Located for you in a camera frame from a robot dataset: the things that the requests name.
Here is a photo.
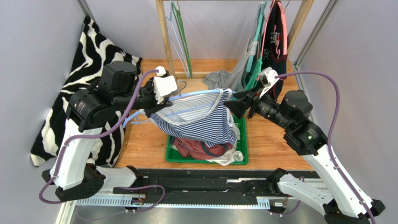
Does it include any grey tank top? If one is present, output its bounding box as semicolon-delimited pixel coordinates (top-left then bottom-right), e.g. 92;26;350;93
202;3;265;93

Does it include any blue white striped tank top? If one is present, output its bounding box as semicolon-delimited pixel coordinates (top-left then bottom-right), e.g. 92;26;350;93
148;94;237;147

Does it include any light blue plastic hanger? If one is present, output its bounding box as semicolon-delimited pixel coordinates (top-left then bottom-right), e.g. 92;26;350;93
122;88;236;127

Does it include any red tank top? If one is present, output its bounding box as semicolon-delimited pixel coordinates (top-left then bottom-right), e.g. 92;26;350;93
170;136;233;160

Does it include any light blue wire hanger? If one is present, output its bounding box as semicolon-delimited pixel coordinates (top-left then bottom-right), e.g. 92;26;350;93
165;0;191;78

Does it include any teal plastic hanger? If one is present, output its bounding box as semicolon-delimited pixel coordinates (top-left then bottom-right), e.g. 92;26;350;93
245;0;268;72

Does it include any green plastic hanger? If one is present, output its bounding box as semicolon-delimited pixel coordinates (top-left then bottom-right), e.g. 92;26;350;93
171;1;193;79

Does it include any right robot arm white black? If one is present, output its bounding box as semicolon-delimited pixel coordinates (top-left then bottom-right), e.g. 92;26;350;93
225;90;385;224

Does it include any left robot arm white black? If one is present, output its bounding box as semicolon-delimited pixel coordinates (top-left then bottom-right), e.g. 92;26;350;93
42;61;178;203

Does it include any green tank top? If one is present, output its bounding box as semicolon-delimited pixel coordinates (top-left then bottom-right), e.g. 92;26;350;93
243;57;263;91

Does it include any navy maroon tank top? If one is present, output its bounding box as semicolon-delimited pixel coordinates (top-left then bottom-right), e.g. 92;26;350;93
261;0;288;100

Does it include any pink plastic hanger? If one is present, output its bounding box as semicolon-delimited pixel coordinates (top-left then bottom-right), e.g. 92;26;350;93
261;0;288;61

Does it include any green plastic tray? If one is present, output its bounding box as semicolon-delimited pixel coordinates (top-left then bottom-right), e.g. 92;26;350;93
165;116;249;165

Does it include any zebra print blanket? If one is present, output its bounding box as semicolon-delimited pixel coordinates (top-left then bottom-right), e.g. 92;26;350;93
30;16;142;167

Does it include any wooden clothes rack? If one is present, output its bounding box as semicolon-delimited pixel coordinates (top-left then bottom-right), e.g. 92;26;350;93
155;0;315;79

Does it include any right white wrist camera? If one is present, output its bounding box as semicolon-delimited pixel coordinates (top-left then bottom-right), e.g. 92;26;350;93
257;67;279;98

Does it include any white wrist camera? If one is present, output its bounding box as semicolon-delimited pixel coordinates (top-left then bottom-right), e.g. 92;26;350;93
257;67;279;98
153;66;178;105

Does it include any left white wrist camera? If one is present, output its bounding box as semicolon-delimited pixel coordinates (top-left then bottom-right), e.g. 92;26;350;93
153;66;178;105

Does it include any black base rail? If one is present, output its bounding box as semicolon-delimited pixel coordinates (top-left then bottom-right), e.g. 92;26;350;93
79;168;338;214

